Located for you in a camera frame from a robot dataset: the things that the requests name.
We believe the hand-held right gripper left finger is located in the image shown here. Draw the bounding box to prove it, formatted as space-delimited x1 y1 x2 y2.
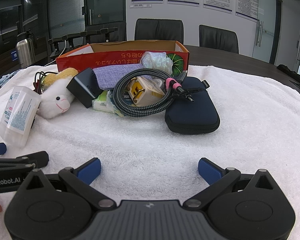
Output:
16 157 117 209

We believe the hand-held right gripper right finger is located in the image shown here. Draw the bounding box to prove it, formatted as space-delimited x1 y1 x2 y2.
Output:
183 157 284 209

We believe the navy zipper case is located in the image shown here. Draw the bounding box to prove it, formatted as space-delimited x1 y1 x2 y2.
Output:
164 76 220 133

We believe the white plush sheep toy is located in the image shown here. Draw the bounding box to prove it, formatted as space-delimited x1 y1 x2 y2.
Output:
37 67 79 119

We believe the green tissue pack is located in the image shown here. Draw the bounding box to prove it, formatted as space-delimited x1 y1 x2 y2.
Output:
92 90 125 117

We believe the dark cord bundle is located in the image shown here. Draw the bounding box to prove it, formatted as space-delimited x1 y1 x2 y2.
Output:
34 71 58 94

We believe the grey braided cable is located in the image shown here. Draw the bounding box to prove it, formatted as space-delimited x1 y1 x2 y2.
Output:
112 68 197 117

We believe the black charger block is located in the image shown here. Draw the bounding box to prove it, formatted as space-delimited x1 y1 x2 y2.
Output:
66 67 100 108

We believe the purple fabric pouch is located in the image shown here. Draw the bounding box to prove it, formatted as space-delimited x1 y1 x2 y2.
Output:
93 64 147 92

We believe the white yellow plug adapter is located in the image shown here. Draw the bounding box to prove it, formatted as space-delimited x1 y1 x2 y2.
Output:
126 76 165 105

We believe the red cardboard box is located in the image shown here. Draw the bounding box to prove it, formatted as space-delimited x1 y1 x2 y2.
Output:
56 40 190 77

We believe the clear plastic bag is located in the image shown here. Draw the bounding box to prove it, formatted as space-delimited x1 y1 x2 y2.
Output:
140 51 174 75

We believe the white towel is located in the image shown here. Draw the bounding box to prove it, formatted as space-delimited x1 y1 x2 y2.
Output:
0 64 300 240

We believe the light blue cloth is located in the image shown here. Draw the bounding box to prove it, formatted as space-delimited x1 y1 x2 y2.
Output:
0 70 15 87

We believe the steel thermos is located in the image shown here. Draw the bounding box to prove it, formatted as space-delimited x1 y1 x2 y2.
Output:
16 30 37 69

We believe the long black device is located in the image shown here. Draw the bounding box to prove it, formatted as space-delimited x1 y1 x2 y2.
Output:
276 64 300 85

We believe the white cable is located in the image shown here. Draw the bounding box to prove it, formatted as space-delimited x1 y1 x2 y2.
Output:
43 41 67 67

